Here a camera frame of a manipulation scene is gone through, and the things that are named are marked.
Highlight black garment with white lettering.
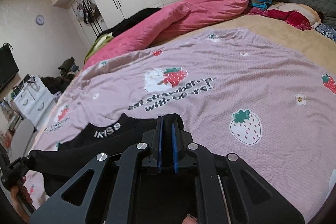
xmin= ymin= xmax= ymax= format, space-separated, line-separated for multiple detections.
xmin=27 ymin=113 xmax=185 ymax=197

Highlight dark clothes pile on floor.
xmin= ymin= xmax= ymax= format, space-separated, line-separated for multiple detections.
xmin=41 ymin=57 xmax=79 ymax=94

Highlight black clothing pile on bed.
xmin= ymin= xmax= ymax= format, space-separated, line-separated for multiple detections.
xmin=100 ymin=7 xmax=161 ymax=37

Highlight left hand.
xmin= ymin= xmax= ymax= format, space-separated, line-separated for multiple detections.
xmin=10 ymin=176 xmax=33 ymax=223

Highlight right hand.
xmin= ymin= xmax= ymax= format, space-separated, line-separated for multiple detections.
xmin=182 ymin=215 xmax=198 ymax=224

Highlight white drawer cabinet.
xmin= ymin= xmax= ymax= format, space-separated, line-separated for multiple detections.
xmin=12 ymin=76 xmax=54 ymax=128

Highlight pink strawberry print bedsheet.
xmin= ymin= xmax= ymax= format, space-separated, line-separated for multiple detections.
xmin=34 ymin=28 xmax=335 ymax=221

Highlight green blanket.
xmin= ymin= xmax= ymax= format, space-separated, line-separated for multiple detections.
xmin=84 ymin=33 xmax=114 ymax=64

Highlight hanging bags on door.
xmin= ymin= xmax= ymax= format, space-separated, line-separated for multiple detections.
xmin=75 ymin=0 xmax=101 ymax=25

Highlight pink quilted comforter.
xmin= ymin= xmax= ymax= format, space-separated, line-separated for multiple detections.
xmin=83 ymin=0 xmax=249 ymax=69

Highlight beige bed sheet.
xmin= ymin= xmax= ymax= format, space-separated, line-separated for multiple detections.
xmin=150 ymin=15 xmax=336 ymax=76

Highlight red and beige pillow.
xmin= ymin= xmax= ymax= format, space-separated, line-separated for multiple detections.
xmin=244 ymin=2 xmax=322 ymax=31

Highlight dark floral pillow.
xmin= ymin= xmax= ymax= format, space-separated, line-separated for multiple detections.
xmin=315 ymin=23 xmax=336 ymax=42

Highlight black wall television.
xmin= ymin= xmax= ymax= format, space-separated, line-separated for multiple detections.
xmin=0 ymin=44 xmax=19 ymax=91

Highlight round blue wall clock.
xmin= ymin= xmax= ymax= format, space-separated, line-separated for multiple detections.
xmin=35 ymin=15 xmax=45 ymax=26

